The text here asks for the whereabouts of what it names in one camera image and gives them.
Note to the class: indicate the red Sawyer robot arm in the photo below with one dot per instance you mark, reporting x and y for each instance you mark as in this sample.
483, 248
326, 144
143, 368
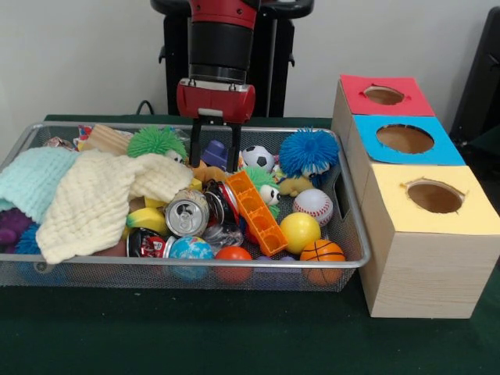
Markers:
218, 43

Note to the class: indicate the silver mesh bin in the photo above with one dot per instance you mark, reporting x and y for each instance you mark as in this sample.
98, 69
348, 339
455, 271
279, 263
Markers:
117, 273

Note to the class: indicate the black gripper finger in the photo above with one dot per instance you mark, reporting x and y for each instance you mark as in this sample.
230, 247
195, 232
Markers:
196, 142
234, 148

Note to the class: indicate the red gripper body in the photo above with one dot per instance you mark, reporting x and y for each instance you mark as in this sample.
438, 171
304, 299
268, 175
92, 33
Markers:
215, 101

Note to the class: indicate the large blue spiky ball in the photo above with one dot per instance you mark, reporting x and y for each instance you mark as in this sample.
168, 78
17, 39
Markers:
308, 150

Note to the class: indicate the blue globe ball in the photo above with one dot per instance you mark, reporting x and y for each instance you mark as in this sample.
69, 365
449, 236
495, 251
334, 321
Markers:
191, 250

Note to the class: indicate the white toy baseball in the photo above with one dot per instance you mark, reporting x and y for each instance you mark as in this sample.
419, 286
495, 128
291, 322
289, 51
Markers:
313, 206

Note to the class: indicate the mint green cloth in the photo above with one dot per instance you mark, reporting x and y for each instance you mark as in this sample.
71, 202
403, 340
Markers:
31, 179

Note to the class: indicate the black side stand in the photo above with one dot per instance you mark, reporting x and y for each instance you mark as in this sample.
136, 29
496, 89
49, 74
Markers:
480, 78

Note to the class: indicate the wooden box with three holes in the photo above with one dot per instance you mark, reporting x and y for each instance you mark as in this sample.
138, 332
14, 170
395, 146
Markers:
429, 273

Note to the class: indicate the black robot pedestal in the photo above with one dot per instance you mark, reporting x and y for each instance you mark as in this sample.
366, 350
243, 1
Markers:
277, 58

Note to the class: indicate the toy soccer ball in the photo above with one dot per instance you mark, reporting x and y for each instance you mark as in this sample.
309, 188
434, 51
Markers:
258, 157

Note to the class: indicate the dark green side table cloth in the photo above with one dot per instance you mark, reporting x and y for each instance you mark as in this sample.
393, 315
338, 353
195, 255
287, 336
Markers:
488, 142

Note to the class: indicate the yellow ball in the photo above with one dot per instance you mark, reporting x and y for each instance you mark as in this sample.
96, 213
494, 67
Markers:
300, 233

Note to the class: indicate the silver drink can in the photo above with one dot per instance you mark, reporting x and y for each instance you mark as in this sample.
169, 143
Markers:
186, 213

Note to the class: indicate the purple toy block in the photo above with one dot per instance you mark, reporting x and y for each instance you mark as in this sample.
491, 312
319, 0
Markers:
215, 154

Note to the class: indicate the cream cloth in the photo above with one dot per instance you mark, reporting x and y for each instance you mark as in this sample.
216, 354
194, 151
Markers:
90, 203

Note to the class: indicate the orange toy basketball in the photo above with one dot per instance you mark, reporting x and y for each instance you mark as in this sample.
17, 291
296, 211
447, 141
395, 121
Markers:
322, 251

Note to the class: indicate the long orange toy block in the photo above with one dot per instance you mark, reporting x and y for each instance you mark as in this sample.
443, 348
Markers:
256, 213

